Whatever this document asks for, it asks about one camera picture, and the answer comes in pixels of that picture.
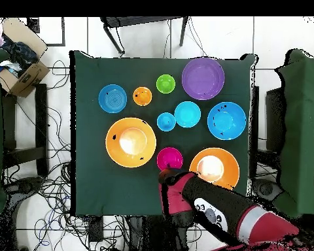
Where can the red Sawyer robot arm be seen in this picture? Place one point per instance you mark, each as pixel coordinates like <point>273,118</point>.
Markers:
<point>217,198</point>

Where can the dark blue cloth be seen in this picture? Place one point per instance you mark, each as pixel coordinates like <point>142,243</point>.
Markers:
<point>21,55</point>

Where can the small cyan bowl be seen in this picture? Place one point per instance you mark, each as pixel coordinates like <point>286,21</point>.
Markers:
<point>187,114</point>

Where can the cardboard box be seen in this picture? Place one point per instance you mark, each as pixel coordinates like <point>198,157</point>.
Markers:
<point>28,78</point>

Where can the large orange bowl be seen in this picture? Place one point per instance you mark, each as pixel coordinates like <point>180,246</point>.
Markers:
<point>130,157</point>
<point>225,162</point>

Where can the black equipment case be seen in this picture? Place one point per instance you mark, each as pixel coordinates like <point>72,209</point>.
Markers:
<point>274,117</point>

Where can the blue ribbed-bottom bowl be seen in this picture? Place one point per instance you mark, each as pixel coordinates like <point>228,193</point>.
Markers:
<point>112,98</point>

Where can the dark green tablecloth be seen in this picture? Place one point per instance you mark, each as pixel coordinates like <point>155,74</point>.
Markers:
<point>89,78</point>

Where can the large blue bowl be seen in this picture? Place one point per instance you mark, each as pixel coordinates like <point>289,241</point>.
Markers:
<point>226,120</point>

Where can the black pedestal foot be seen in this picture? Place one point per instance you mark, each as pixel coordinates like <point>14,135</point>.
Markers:
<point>26,185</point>
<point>267,188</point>

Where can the black bench frame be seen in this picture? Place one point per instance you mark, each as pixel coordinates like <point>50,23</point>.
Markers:
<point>41,117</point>

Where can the large purple bowl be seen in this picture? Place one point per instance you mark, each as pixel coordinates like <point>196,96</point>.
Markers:
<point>203,78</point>

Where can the black square floor frame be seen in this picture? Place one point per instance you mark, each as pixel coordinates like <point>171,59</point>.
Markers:
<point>33,24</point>

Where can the green cup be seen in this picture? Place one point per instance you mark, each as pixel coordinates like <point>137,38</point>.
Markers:
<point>165,83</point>

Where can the black metal chair frame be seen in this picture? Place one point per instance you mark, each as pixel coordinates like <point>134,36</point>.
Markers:
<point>136,21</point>

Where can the small magenta bowl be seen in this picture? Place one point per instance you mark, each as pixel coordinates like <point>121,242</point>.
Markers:
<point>170,157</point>

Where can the blue cup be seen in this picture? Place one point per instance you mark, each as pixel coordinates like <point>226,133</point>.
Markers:
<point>166,121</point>

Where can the orange cup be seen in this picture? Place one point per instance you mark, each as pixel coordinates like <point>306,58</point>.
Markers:
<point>142,96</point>

